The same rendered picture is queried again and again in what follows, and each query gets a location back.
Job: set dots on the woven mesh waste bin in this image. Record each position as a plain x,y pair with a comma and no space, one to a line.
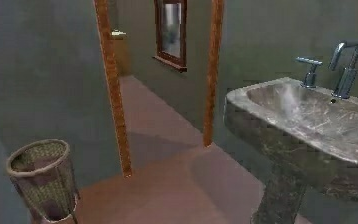
43,181

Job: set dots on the brown wooden door frame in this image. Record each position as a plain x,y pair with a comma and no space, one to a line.
115,100

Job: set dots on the grey marble pedestal sink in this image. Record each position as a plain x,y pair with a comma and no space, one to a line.
307,133

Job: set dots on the brown wooden room door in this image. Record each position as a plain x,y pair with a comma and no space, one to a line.
121,53

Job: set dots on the chrome sink faucet spout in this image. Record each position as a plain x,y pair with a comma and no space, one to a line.
347,78

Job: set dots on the brown framed window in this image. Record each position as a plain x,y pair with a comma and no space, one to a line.
171,31

